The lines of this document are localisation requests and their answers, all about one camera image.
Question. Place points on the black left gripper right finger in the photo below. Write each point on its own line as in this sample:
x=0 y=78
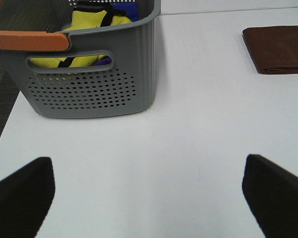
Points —
x=271 y=193

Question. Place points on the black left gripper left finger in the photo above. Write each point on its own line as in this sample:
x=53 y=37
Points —
x=25 y=199

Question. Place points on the brown towel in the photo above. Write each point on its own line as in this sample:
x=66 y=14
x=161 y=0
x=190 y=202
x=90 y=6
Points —
x=273 y=49

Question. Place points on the grey perforated plastic basket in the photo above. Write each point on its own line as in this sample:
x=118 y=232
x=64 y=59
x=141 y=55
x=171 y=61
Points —
x=124 y=86

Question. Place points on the yellow towel in basket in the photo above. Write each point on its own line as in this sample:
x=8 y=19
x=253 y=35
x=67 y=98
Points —
x=87 y=15

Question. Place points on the blue towel in basket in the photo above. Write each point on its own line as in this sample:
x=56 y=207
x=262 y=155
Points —
x=132 y=13

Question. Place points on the orange basket handle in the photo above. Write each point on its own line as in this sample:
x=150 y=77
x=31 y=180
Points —
x=33 y=41

